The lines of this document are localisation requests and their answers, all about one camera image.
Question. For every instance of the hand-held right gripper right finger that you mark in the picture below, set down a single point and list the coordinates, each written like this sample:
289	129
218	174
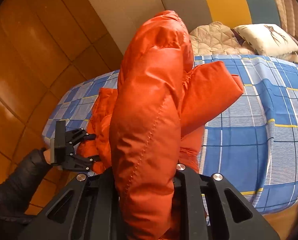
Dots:
188	192

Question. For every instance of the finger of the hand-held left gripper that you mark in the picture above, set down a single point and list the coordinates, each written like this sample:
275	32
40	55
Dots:
79	163
80	136

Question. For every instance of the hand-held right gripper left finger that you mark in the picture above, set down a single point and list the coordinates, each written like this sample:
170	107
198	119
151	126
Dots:
89	195

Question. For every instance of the orange puffer jacket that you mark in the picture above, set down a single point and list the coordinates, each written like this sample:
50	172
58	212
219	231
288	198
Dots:
146	105

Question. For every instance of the wooden panelled wardrobe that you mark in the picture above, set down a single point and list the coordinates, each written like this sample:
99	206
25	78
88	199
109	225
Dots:
39	55

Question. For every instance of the grey yellow blue headboard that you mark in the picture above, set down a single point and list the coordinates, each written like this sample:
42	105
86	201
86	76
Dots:
221	5

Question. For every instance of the beige quilted blanket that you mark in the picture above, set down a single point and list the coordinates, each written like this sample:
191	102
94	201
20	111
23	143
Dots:
213	40

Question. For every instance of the pale patterned curtain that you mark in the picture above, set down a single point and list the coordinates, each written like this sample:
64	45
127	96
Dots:
288	10

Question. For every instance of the person's left forearm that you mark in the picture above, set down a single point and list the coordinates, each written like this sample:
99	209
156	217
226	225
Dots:
14	187

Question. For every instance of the bed with blue plaid sheet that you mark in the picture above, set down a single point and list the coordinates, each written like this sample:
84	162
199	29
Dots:
251	130

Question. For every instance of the white printed pillow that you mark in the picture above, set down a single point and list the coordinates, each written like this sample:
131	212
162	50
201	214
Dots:
263	40

